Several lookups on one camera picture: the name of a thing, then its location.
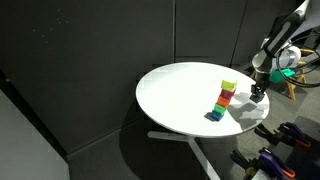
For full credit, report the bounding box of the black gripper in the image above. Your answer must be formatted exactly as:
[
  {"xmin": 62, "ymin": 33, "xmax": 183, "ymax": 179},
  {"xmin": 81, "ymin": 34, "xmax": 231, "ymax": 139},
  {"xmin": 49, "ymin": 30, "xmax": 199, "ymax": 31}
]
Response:
[{"xmin": 250, "ymin": 71, "xmax": 272, "ymax": 99}]

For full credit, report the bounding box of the lime yellow block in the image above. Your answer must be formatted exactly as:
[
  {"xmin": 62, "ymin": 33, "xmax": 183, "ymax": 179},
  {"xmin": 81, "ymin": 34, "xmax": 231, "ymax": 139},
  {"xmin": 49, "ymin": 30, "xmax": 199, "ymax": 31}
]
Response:
[{"xmin": 220, "ymin": 79, "xmax": 239, "ymax": 93}]

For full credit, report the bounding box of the purple block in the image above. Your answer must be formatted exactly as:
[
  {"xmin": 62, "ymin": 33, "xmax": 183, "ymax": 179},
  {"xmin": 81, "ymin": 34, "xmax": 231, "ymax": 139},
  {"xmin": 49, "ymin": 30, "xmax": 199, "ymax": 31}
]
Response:
[{"xmin": 219, "ymin": 88, "xmax": 237, "ymax": 101}]

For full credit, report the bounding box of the orange block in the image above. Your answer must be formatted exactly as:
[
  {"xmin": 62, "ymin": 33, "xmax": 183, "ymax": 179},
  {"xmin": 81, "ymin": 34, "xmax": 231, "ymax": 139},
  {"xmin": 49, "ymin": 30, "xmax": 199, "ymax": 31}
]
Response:
[{"xmin": 216, "ymin": 95, "xmax": 232, "ymax": 109}]

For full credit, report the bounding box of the green block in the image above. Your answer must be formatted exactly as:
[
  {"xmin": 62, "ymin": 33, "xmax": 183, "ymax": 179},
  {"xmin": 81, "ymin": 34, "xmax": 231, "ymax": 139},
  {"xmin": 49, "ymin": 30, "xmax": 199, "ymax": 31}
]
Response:
[{"xmin": 212, "ymin": 103, "xmax": 227, "ymax": 116}]

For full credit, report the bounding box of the blue block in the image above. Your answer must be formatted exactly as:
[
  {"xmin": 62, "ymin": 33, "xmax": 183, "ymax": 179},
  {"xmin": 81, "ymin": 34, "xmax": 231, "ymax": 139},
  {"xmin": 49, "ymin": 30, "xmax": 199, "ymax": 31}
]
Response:
[{"xmin": 209, "ymin": 110, "xmax": 225, "ymax": 122}]

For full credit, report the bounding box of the purple spring clamp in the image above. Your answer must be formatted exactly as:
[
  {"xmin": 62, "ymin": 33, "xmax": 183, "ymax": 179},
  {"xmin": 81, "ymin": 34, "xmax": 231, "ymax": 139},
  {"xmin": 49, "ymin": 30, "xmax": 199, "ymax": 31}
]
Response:
[
  {"xmin": 258, "ymin": 148, "xmax": 297, "ymax": 180},
  {"xmin": 279, "ymin": 121, "xmax": 313, "ymax": 149}
]

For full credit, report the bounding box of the white table base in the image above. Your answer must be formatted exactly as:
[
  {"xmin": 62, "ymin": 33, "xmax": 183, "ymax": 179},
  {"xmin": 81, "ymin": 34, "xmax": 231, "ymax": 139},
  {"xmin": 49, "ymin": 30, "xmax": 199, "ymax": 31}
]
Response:
[{"xmin": 147, "ymin": 130, "xmax": 222, "ymax": 180}]

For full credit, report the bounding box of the perforated metal plate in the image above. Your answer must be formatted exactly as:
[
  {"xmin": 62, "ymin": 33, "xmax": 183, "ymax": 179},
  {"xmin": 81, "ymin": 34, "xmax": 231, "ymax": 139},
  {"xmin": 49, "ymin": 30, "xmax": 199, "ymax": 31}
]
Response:
[{"xmin": 286, "ymin": 143, "xmax": 320, "ymax": 180}]

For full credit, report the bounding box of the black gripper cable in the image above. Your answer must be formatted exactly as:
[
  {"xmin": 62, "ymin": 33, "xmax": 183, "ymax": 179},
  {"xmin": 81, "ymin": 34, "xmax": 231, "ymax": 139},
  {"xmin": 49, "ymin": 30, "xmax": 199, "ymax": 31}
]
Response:
[{"xmin": 275, "ymin": 32, "xmax": 320, "ymax": 89}]

